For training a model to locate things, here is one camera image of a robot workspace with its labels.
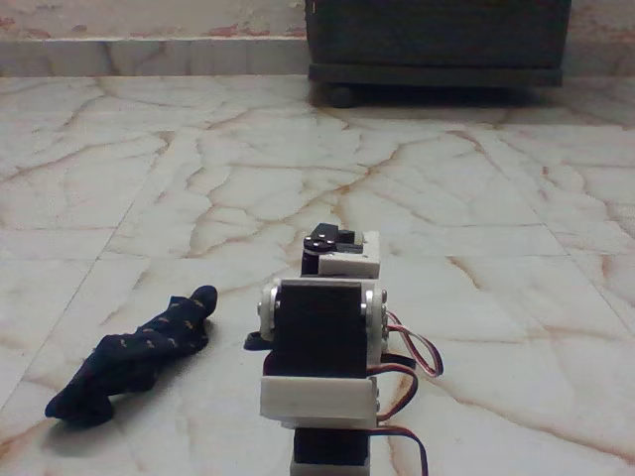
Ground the black and brown servo cable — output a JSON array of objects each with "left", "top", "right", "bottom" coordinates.
[{"left": 365, "top": 352, "right": 431, "bottom": 476}]

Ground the dark navy patterned sock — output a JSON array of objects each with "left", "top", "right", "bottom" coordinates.
[{"left": 44, "top": 285, "right": 220, "bottom": 426}]

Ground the round dark cabinet foot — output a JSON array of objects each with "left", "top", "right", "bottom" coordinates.
[{"left": 328, "top": 84, "right": 354, "bottom": 108}]

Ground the dark wooden cabinet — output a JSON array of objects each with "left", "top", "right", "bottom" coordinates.
[{"left": 303, "top": 0, "right": 572, "bottom": 90}]

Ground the red and white servo cable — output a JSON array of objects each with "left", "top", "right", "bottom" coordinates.
[{"left": 384, "top": 309, "right": 446, "bottom": 381}]

